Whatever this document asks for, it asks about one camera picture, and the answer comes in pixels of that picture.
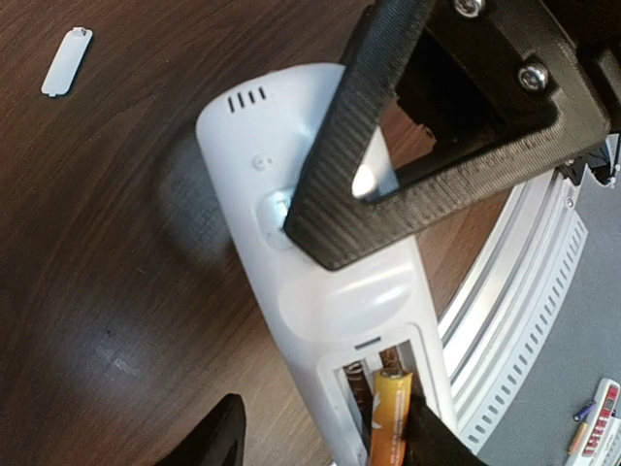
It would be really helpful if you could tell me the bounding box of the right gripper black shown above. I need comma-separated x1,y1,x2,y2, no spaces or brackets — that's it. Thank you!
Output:
339,0,621,147

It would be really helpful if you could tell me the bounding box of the orange AA battery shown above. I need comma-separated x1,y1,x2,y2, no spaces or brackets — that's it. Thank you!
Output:
369,368,412,466

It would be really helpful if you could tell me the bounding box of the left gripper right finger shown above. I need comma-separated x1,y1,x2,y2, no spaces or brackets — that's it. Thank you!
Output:
405,394,485,466

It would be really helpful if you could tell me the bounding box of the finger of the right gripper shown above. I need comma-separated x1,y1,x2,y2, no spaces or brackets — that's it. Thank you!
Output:
281,0,612,273

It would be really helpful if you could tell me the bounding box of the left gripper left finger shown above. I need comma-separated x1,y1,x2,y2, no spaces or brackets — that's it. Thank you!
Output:
157,393,245,466

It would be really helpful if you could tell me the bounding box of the white remote control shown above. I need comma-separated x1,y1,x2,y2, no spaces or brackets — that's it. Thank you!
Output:
196,63,458,465

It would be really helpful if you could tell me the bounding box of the curved aluminium front rail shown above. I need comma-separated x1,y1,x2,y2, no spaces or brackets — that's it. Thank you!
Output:
439,171,588,452

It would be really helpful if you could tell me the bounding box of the white battery cover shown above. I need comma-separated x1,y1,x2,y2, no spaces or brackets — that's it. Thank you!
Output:
41,26,93,98

